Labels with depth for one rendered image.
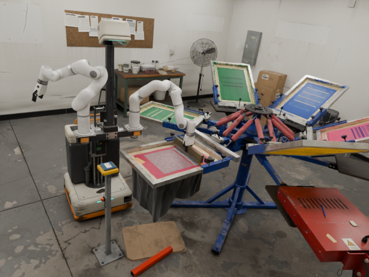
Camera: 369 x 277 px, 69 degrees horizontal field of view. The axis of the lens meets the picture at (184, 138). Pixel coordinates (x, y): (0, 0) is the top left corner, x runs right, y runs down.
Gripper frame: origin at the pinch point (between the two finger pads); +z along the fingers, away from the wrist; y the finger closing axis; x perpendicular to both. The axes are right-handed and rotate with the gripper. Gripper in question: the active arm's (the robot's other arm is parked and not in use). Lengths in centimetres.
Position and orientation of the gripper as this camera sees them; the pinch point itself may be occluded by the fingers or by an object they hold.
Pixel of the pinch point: (188, 149)
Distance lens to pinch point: 247.1
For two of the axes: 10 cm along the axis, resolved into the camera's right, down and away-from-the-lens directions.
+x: 5.9, 4.1, -6.9
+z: -1.3, 9.0, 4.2
